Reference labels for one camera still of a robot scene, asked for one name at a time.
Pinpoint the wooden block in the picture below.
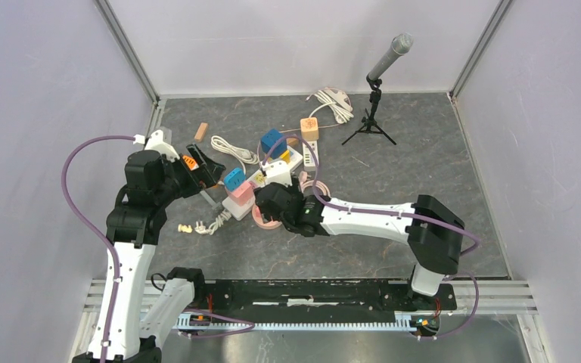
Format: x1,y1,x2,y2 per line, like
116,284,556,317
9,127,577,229
194,123,209,142

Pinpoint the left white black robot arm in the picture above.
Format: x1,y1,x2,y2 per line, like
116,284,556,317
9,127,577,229
73,144,225,362

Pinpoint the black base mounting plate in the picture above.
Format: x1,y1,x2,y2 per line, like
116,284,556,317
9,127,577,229
191,278,457,324

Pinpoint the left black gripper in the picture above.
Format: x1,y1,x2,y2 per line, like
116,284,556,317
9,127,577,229
154,142,225,206

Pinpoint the grey handheld microphone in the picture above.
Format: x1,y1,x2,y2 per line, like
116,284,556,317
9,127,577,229
366,33,415,82

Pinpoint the white coiled cable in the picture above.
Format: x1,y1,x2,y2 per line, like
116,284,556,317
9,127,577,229
210,135,262,166

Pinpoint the small blue plug adapter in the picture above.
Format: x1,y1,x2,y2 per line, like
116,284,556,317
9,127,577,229
223,168,246,192

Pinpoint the pink round socket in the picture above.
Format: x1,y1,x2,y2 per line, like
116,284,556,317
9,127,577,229
251,205,282,231

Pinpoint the white bundled cable top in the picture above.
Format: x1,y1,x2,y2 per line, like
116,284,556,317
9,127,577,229
306,87,356,126

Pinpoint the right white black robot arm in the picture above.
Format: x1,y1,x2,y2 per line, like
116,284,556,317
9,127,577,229
254,182,464,309

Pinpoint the white long power strip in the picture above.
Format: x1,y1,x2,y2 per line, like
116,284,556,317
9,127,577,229
222,147,303,221

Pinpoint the white strip cable with plug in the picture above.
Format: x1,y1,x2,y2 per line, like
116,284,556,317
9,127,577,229
178,209,233,237

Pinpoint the blue cube adapter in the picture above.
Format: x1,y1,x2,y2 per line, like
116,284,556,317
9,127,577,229
260,129,287,159

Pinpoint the orange power strip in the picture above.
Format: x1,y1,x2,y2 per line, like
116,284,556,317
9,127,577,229
182,155,199,171

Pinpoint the pink plug adapter on strip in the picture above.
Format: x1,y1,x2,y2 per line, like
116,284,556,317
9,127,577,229
228,181,254,206

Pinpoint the yellow cube adapter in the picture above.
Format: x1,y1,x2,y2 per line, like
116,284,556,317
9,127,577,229
279,150,291,163

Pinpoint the white green small power strip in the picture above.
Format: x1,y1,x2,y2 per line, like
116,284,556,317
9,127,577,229
303,141,318,172

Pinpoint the orange wooden cube socket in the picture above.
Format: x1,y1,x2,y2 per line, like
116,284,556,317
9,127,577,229
300,116,319,141

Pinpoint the black tripod microphone stand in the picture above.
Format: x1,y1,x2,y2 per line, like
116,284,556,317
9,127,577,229
341,77,396,146

